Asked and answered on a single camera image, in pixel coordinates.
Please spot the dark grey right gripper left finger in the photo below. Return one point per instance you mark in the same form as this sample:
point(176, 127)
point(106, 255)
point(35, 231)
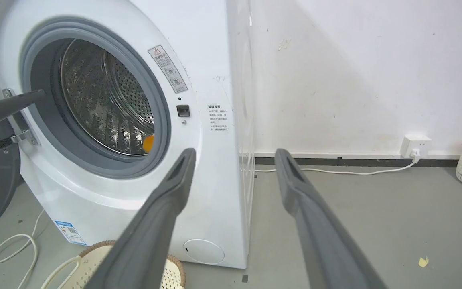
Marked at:
point(150, 237)

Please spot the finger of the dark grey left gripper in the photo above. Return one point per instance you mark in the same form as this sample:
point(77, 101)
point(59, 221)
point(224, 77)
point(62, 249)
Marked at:
point(6, 108)

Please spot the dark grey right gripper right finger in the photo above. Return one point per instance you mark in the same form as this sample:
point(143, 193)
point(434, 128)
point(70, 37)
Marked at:
point(323, 241)

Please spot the orange plush toy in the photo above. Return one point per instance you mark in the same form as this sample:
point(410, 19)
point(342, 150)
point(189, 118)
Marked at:
point(148, 143)

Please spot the white front-load washing machine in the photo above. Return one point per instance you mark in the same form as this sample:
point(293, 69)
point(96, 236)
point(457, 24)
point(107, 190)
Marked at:
point(134, 120)

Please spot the yellow paper scrap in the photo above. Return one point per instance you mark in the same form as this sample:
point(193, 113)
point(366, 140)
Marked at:
point(423, 262)

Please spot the white wall power socket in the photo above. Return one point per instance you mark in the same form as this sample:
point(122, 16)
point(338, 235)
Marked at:
point(414, 146)

